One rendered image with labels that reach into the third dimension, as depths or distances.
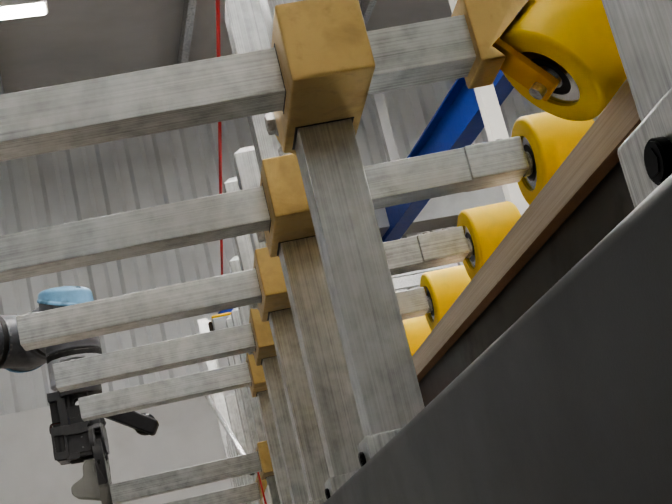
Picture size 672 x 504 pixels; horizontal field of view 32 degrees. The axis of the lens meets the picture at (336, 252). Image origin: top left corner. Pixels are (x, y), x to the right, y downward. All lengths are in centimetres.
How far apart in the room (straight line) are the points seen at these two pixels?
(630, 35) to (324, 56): 44
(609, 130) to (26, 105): 37
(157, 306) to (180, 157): 913
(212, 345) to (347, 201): 72
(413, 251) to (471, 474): 86
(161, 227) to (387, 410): 32
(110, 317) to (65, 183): 902
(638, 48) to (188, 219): 72
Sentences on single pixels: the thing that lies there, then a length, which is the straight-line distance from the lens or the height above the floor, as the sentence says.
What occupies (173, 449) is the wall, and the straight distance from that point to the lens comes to 959.
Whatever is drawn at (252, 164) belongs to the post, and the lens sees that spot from 126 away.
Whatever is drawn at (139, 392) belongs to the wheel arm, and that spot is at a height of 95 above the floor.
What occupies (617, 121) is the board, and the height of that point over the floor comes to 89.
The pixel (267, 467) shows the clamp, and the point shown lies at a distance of 187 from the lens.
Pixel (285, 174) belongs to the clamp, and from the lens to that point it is 91.
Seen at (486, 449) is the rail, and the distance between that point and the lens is 33.
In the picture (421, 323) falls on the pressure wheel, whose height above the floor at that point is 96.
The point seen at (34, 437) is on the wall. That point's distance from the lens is 962.
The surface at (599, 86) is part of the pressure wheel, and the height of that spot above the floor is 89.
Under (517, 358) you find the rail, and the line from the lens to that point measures 28.
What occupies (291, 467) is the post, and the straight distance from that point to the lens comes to 144.
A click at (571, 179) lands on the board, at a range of 87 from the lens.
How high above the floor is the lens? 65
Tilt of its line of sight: 15 degrees up
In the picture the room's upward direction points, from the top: 14 degrees counter-clockwise
